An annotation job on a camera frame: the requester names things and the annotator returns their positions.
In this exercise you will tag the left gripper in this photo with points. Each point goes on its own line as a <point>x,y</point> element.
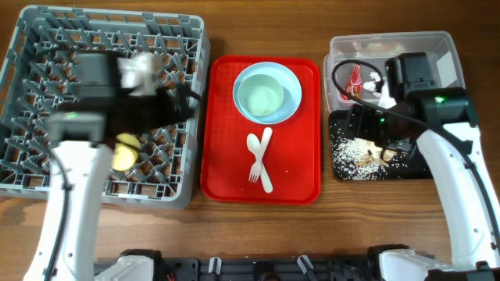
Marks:
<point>162,115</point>

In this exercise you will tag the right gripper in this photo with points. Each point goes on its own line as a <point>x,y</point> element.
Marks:
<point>358,124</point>

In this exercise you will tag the red snack wrapper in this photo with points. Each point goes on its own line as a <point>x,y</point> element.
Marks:
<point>354,85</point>

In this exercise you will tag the rice and food scraps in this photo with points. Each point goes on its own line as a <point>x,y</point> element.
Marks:
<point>360,159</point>

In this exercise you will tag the yellow plastic cup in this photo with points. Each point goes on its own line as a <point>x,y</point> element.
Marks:
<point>126,152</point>

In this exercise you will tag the light green bowl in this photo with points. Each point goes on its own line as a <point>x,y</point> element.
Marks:
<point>260,95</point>

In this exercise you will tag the white plastic fork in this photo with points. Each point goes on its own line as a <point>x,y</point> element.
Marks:
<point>258,164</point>

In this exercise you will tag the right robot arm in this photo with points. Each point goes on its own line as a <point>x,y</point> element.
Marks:
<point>442,124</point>

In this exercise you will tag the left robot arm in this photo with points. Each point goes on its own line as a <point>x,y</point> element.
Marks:
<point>81,159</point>

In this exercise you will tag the grey dishwasher rack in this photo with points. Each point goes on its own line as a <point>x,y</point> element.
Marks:
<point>41,71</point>

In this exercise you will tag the crumpled white tissue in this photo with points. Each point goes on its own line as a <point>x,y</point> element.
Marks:
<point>371,84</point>

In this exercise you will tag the black plastic tray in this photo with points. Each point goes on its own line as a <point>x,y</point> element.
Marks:
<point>417,166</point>

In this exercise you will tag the clear plastic bin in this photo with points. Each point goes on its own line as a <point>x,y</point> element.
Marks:
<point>376,49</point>

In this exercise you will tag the large light blue plate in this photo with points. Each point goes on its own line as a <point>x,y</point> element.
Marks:
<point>289,82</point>

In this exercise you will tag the red plastic tray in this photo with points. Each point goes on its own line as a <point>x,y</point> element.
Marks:
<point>293,157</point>

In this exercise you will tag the white plastic spoon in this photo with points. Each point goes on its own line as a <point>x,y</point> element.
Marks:
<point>253,145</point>

